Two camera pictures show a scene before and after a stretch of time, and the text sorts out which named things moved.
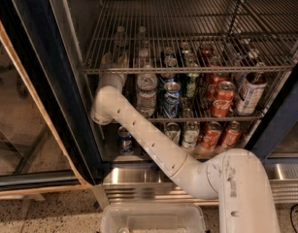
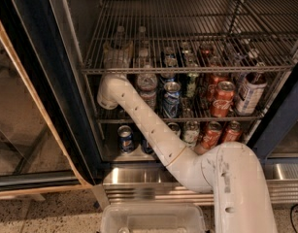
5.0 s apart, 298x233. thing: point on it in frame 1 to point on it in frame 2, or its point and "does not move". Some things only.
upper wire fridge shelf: [195, 34] does not move
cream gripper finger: [123, 60] to [130, 48]
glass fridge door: [46, 138] does not move
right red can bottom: [232, 135] does not move
